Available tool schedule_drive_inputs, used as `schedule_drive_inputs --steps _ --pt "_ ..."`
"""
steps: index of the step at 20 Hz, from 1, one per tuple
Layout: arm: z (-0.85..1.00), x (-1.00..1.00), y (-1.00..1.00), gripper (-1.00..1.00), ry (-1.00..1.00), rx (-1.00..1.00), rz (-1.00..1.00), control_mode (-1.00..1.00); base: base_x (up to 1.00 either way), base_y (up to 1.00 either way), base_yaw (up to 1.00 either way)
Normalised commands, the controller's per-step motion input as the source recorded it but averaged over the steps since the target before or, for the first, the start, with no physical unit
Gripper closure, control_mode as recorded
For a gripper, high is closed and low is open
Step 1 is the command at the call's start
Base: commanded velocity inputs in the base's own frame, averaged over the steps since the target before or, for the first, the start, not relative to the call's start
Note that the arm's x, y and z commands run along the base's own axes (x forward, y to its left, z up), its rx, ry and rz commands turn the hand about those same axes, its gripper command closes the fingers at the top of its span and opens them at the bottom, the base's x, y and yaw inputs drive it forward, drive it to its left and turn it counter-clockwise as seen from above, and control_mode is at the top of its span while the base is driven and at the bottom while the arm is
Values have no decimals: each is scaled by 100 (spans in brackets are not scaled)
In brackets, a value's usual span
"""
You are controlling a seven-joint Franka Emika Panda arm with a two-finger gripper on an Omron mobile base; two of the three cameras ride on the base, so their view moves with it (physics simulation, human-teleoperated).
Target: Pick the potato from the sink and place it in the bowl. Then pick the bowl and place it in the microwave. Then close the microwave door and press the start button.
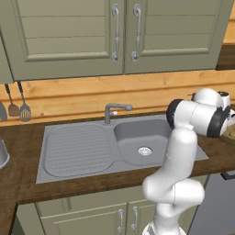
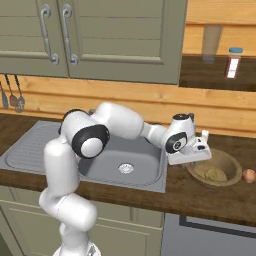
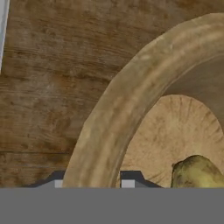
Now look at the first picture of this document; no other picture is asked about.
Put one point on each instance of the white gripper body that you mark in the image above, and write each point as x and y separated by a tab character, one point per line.
232	117

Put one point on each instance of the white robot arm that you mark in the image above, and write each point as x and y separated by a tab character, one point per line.
180	153

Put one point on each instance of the grey sink tap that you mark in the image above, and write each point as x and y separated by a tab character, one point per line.
107	114

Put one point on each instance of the olive base cupboard door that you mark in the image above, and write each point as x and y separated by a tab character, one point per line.
82	221
143	215

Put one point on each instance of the grey kitchen sink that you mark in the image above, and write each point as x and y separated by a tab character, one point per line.
91	150

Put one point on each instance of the grey metal bowl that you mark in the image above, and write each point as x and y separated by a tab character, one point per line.
3	154

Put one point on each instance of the olive tan flat object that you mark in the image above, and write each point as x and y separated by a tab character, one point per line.
230	131

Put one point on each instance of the grey dishwasher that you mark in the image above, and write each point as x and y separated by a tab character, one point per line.
214	208

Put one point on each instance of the olive false drawer front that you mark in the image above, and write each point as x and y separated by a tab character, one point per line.
91	202

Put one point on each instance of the grey hanging slotted spatula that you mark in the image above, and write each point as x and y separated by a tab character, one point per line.
24	111

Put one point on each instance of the brown hanging spatula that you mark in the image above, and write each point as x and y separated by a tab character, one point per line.
13	108

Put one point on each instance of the grey hanging ladle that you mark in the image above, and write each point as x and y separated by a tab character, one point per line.
2	112

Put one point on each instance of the olive wall cupboard door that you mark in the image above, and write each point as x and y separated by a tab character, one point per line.
67	36
180	33

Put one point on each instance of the olive wall cupboard side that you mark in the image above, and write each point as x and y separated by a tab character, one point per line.
4	64

